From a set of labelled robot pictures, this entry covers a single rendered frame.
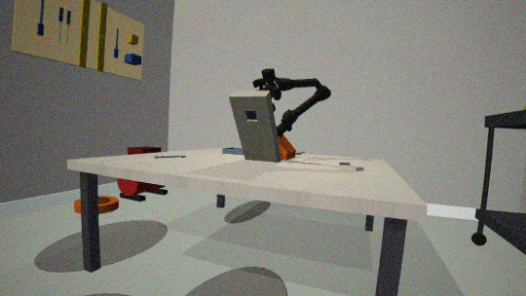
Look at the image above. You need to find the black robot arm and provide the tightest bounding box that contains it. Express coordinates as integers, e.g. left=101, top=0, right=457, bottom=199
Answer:
left=261, top=68, right=331, bottom=136

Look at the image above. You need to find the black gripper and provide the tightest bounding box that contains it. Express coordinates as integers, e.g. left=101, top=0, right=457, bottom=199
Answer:
left=252, top=79, right=276, bottom=112

